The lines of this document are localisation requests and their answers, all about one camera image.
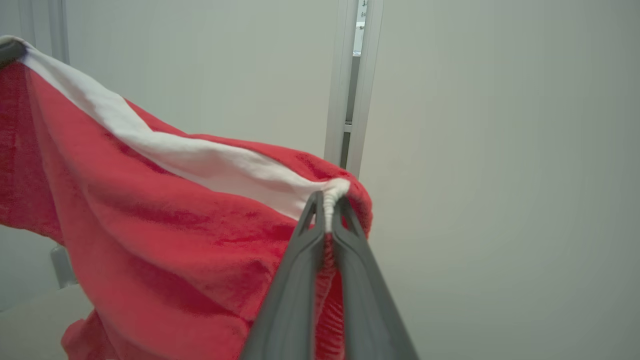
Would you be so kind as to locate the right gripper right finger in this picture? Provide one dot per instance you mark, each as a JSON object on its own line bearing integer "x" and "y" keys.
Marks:
{"x": 365, "y": 300}

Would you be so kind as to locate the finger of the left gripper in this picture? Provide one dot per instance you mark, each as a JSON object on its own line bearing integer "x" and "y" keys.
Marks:
{"x": 10, "y": 50}

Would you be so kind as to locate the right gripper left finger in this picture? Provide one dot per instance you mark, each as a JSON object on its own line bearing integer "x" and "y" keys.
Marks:
{"x": 290, "y": 300}

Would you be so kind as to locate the red garment with white stripe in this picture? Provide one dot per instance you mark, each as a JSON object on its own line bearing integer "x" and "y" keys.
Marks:
{"x": 150, "y": 240}

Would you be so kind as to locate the grey metal partition post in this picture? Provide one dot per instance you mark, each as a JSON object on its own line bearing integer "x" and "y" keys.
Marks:
{"x": 337, "y": 75}

